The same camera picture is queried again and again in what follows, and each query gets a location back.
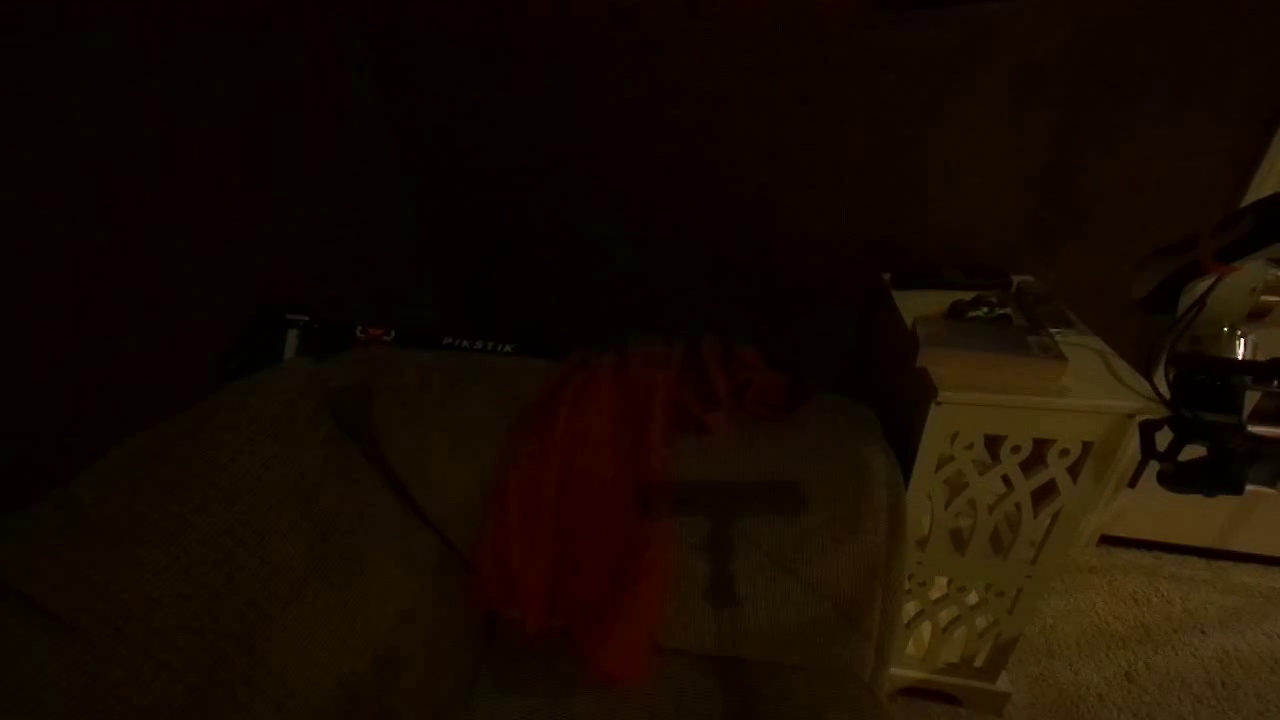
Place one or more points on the white lattice side cabinet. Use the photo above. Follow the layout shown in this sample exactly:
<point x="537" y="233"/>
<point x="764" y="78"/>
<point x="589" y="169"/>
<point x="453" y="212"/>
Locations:
<point x="1015" y="438"/>

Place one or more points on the orange red blanket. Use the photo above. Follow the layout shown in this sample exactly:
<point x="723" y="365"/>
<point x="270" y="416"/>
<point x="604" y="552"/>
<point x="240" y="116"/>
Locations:
<point x="572" y="547"/>

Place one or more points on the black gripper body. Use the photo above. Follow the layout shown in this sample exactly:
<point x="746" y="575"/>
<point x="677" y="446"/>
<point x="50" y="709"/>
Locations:
<point x="1199" y="443"/>

